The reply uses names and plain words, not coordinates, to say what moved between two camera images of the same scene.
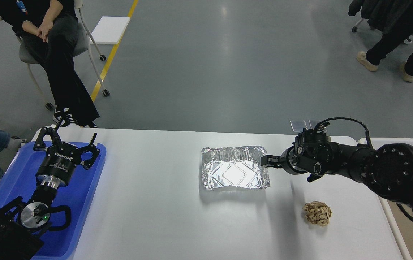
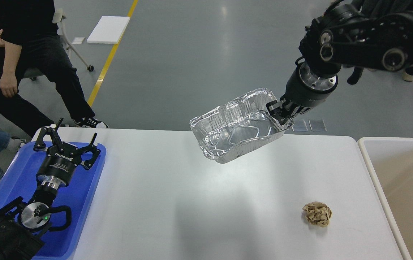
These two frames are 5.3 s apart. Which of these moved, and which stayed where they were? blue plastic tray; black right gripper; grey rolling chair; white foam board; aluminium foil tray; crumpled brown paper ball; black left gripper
Moved: grey rolling chair; black right gripper; aluminium foil tray
Stayed: blue plastic tray; white foam board; black left gripper; crumpled brown paper ball
